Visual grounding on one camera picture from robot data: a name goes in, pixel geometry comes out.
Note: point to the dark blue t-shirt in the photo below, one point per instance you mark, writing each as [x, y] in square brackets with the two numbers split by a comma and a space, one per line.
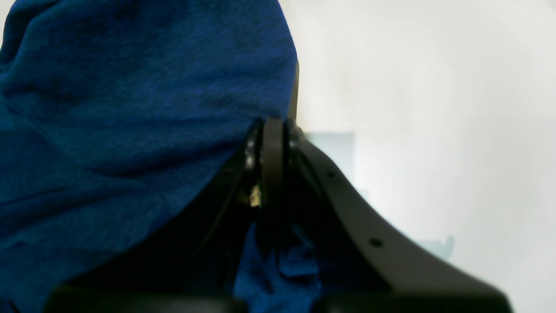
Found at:
[114, 115]

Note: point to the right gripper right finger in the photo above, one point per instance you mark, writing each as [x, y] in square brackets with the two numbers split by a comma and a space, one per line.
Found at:
[371, 266]

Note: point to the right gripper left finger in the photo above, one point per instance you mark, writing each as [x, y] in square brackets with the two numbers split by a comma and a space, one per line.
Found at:
[190, 264]

